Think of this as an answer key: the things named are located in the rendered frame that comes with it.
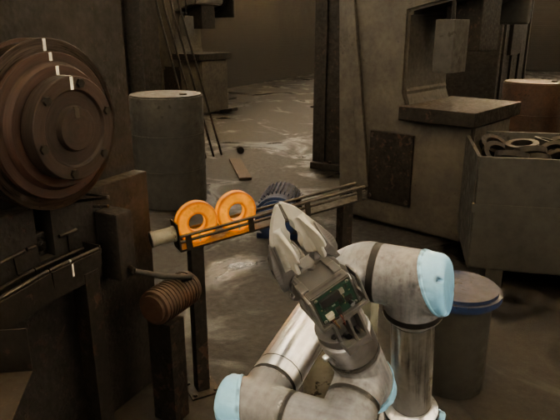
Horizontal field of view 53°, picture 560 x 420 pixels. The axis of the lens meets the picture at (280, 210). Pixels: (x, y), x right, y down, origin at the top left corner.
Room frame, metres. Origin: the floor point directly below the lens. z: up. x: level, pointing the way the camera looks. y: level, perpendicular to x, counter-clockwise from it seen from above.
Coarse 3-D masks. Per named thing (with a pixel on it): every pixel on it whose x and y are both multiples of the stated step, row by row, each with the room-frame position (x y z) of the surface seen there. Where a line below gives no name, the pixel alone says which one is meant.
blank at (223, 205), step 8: (232, 192) 2.00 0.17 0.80; (240, 192) 2.01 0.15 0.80; (224, 200) 1.98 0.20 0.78; (232, 200) 1.99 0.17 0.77; (240, 200) 2.01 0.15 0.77; (248, 200) 2.02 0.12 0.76; (216, 208) 1.98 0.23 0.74; (224, 208) 1.98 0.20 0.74; (248, 208) 2.02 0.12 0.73; (224, 216) 1.98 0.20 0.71; (240, 216) 2.03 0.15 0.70; (248, 216) 2.02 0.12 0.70; (232, 224) 1.99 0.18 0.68
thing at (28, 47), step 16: (16, 48) 1.49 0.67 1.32; (32, 48) 1.53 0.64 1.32; (48, 48) 1.58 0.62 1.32; (64, 48) 1.62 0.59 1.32; (0, 64) 1.44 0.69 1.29; (0, 80) 1.43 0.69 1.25; (112, 112) 1.77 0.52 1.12; (0, 176) 1.40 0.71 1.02; (96, 176) 1.68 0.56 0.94; (0, 192) 1.44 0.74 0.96; (16, 192) 1.43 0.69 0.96; (80, 192) 1.62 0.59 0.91; (32, 208) 1.47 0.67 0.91; (48, 208) 1.52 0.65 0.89
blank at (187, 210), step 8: (192, 200) 1.95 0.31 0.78; (200, 200) 1.96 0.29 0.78; (184, 208) 1.91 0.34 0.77; (192, 208) 1.92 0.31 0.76; (200, 208) 1.93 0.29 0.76; (208, 208) 1.95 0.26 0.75; (176, 216) 1.91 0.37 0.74; (184, 216) 1.91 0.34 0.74; (208, 216) 1.95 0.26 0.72; (216, 216) 1.96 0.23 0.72; (184, 224) 1.91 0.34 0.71; (208, 224) 1.95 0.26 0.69; (216, 224) 1.96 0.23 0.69; (184, 232) 1.90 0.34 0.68; (200, 240) 1.93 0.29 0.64
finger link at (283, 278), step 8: (272, 248) 0.64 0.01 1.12; (272, 256) 0.65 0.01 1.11; (272, 264) 0.65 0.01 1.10; (280, 264) 0.64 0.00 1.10; (272, 272) 0.65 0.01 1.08; (280, 272) 0.65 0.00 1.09; (288, 272) 0.65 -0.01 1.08; (280, 280) 0.65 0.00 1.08; (288, 280) 0.65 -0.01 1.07; (288, 288) 0.66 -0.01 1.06
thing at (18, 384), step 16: (0, 336) 1.14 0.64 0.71; (16, 336) 1.15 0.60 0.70; (0, 352) 1.14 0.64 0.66; (16, 352) 1.15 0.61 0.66; (0, 368) 1.14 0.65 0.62; (16, 368) 1.15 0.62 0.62; (0, 384) 1.10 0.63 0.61; (16, 384) 1.10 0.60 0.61; (0, 400) 1.05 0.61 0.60; (16, 400) 1.05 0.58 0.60; (0, 416) 1.00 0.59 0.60
